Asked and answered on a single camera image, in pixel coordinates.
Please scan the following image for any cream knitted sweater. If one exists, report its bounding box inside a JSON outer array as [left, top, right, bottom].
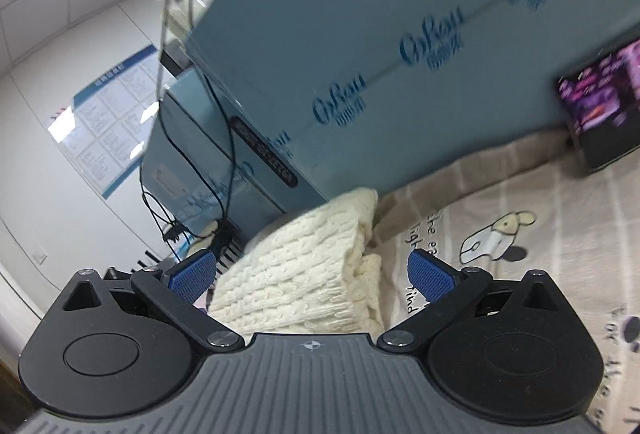
[[208, 188, 384, 340]]

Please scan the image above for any beige cartoon print bedsheet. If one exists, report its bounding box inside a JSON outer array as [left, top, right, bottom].
[[372, 131, 639, 433]]

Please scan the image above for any small blue cardboard box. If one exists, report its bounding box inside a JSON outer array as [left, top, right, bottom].
[[141, 68, 326, 243]]

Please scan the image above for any smartphone showing video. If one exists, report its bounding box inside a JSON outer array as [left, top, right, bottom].
[[555, 40, 639, 172]]

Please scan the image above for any large blue cardboard box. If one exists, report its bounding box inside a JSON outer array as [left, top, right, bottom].
[[186, 0, 639, 198]]

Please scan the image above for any blue wall poster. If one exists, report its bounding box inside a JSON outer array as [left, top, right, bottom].
[[46, 45, 160, 199]]

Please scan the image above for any black cable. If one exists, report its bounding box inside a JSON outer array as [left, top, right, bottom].
[[138, 0, 239, 265]]

